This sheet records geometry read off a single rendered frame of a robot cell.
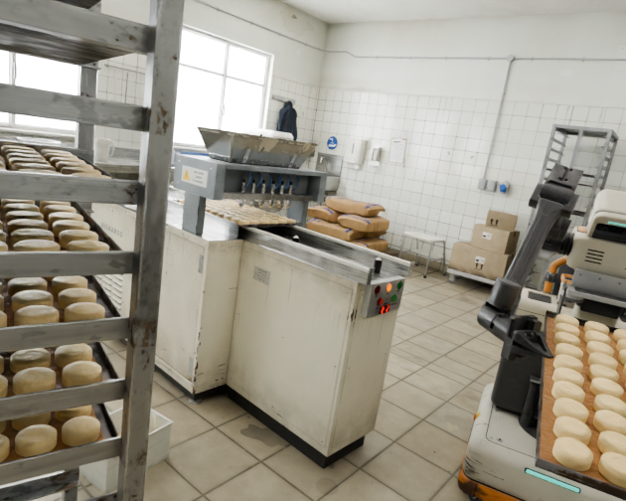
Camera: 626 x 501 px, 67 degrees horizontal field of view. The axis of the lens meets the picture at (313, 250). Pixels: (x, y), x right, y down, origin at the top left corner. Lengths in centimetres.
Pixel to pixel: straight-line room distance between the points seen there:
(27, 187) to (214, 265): 164
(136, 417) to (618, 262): 163
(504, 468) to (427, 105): 495
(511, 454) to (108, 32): 194
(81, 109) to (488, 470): 192
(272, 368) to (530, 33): 487
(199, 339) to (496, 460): 135
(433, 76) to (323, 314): 486
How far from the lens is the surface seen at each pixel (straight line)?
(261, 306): 220
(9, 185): 61
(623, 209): 187
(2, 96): 60
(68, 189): 62
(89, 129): 104
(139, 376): 69
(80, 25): 62
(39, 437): 79
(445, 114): 626
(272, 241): 212
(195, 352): 234
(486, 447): 214
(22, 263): 63
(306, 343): 203
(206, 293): 222
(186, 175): 228
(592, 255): 193
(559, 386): 97
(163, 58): 60
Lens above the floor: 132
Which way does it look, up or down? 13 degrees down
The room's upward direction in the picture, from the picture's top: 9 degrees clockwise
